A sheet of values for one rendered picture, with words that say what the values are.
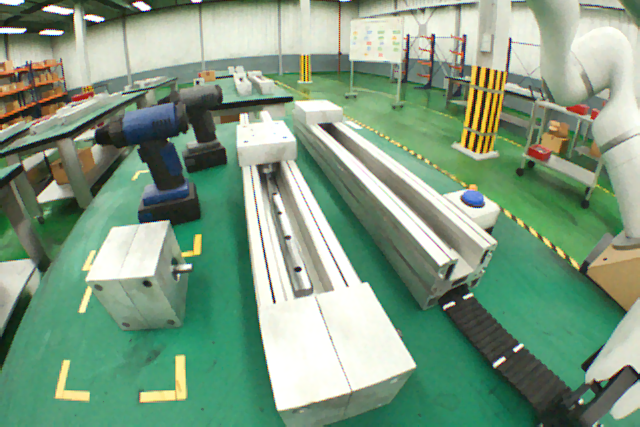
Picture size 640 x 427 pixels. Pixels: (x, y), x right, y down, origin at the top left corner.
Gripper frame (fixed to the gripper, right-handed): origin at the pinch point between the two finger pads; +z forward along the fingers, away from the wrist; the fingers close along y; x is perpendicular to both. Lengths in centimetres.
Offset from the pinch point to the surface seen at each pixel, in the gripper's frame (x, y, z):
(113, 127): 48, -45, -14
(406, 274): 24.5, -5.0, 4.0
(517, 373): 6.0, -1.0, 4.0
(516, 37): 507, 724, -142
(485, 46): 231, 248, -51
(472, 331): 13.5, -1.6, 4.9
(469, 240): 22.1, 2.2, -1.5
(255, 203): 37.7, -22.6, -2.4
